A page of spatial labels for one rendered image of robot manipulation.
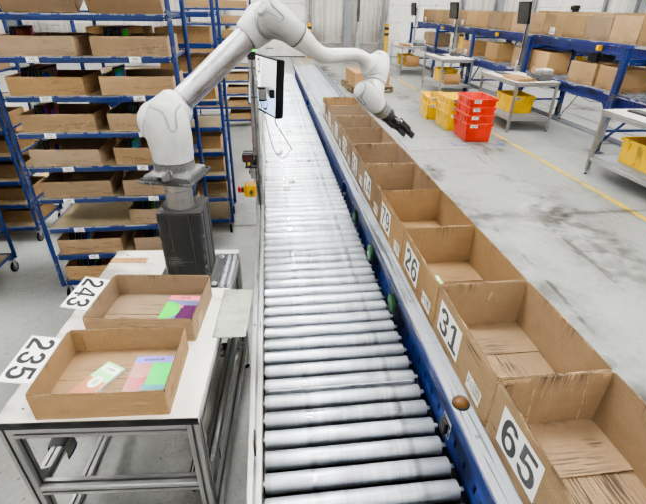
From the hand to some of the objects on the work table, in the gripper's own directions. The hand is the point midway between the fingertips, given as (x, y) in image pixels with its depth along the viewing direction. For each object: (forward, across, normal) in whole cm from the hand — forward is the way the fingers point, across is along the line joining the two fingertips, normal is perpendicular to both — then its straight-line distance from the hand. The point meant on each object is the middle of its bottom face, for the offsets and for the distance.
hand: (405, 132), depth 228 cm
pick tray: (-86, +10, -125) cm, 152 cm away
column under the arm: (-67, -12, -109) cm, 129 cm away
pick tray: (-101, +36, -138) cm, 175 cm away
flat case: (-80, +16, -119) cm, 144 cm away
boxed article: (-106, +34, -142) cm, 180 cm away
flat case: (-95, +42, -134) cm, 169 cm away
